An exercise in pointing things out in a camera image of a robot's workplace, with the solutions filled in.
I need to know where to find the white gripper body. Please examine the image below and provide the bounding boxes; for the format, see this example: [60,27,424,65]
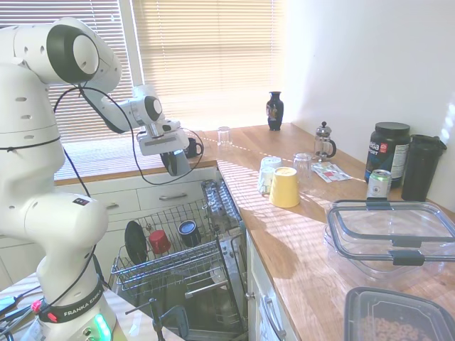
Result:
[136,126,191,157]

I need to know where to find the grey mug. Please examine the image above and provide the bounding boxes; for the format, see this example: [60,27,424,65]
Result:
[160,148,191,178]

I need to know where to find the black mug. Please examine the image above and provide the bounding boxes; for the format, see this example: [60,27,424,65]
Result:
[184,137,205,159]

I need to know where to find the navy mug with white rim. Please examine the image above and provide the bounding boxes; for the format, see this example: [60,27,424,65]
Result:
[177,220,201,248]

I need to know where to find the red enamel mug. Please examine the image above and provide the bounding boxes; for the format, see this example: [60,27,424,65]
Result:
[147,229,172,255]

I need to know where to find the white textured cup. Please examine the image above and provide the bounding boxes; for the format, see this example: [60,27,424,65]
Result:
[259,156,283,175]
[257,166,277,197]

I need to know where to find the yellow cup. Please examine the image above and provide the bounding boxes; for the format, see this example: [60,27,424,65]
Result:
[268,166,301,209]

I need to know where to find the small clear drinking glass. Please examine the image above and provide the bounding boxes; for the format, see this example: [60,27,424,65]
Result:
[217,125,232,148]

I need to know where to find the stainless dishwasher body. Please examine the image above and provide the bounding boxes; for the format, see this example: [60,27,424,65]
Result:
[183,179,250,335]

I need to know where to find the black plate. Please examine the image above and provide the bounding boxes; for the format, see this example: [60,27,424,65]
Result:
[124,220,148,266]

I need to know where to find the wide window blind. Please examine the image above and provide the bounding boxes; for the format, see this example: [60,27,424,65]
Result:
[131,0,289,140]

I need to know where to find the dark blue vase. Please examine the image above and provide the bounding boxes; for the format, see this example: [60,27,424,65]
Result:
[266,90,285,132]

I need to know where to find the clear plastic tumbler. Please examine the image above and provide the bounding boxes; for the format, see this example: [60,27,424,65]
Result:
[292,152,314,193]

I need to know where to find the white round dish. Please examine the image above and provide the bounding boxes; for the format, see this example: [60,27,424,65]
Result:
[209,266,227,286]

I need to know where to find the narrow window blind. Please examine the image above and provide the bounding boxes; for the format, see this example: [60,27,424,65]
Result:
[0,0,144,183]

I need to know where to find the glass french press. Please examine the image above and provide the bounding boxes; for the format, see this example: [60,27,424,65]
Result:
[314,121,338,164]

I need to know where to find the printed paper packets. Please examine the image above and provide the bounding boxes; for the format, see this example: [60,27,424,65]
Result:
[311,162,353,183]

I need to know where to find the black metal clamp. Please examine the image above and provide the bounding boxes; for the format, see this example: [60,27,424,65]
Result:
[124,297,190,341]

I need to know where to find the white and green drink can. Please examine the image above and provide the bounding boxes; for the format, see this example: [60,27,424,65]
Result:
[366,168,393,201]

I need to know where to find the black protein powder tub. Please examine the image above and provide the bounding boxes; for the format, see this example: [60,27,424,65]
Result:
[364,121,413,190]

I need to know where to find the clear food container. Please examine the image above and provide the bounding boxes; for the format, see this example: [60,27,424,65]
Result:
[322,223,455,286]

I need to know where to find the clear container with latched lid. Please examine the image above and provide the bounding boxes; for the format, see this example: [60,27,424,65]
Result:
[326,199,455,266]

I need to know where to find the black shaker bottle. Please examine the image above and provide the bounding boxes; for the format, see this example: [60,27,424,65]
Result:
[401,133,449,202]

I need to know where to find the dark lidded container with cereal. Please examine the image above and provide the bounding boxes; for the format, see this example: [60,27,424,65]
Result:
[343,286,455,341]

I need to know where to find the black cable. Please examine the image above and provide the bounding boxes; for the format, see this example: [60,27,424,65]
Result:
[35,141,107,313]
[53,82,207,186]

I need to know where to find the wire dishwasher rack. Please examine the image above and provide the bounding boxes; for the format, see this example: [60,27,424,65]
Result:
[110,198,229,298]

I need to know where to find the silver cabinet door handle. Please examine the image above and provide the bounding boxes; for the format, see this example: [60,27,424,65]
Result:
[262,295,287,339]

